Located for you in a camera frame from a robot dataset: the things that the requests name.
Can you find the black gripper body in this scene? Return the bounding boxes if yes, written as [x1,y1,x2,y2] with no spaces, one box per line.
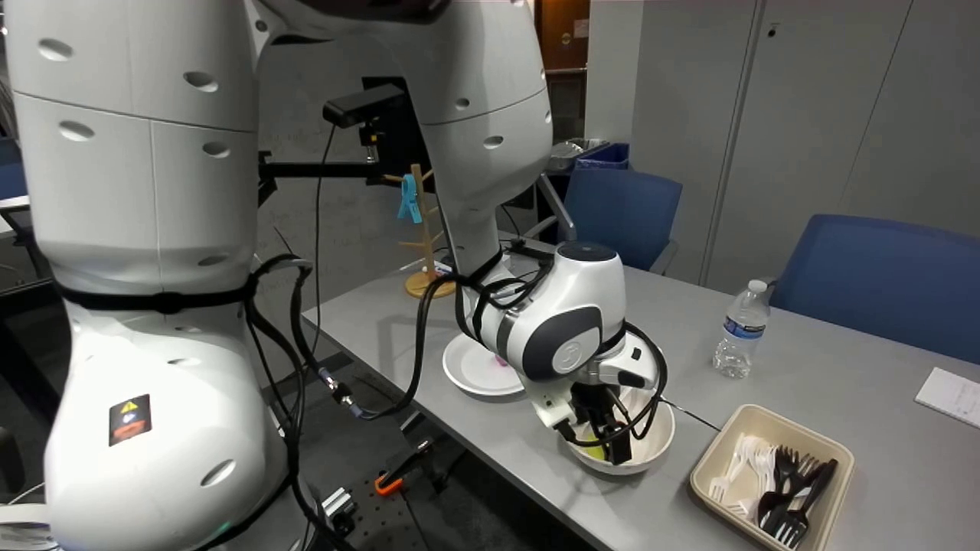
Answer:
[571,382,620,434]

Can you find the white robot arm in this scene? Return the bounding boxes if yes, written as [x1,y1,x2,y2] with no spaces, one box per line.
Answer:
[3,0,650,551]

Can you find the white bowl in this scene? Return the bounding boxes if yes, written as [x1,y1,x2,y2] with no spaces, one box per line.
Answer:
[561,388,676,479]

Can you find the white foam plate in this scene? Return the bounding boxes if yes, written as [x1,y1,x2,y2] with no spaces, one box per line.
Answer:
[440,335,523,397]

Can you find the white plastic cutlery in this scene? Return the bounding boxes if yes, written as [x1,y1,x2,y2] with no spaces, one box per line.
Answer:
[708,434,775,514]

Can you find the beige cutlery tray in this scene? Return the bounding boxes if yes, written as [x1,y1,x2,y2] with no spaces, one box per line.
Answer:
[688,403,855,551]

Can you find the clear water bottle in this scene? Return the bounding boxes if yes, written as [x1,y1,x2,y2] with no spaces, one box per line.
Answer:
[712,280,767,379]

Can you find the wooden mug stand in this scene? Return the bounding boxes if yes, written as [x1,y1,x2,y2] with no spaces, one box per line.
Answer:
[394,161,443,298]

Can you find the black plastic forks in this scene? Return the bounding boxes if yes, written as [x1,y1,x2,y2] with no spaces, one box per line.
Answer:
[756,446,837,551]

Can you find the blue chair far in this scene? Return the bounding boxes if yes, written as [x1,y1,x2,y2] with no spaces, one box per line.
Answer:
[562,165,683,268]

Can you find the blue chair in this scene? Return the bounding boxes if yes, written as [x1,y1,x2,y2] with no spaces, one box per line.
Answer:
[772,215,980,362]
[562,165,683,268]

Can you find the orange black clamp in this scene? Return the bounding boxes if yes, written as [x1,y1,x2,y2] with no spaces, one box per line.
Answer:
[374,442,433,498]

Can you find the white paper sheet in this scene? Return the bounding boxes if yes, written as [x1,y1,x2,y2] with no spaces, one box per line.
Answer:
[916,366,980,429]

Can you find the grey storage cabinet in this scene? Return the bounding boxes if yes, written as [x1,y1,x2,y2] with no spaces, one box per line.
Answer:
[635,0,980,292]

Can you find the blue chair near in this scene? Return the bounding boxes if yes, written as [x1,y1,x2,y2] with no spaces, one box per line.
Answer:
[772,215,980,362]

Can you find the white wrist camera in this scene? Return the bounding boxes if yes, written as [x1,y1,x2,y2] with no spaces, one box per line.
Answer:
[533,394,574,429]

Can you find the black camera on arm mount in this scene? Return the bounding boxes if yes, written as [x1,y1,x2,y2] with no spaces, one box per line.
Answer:
[322,82,403,128]

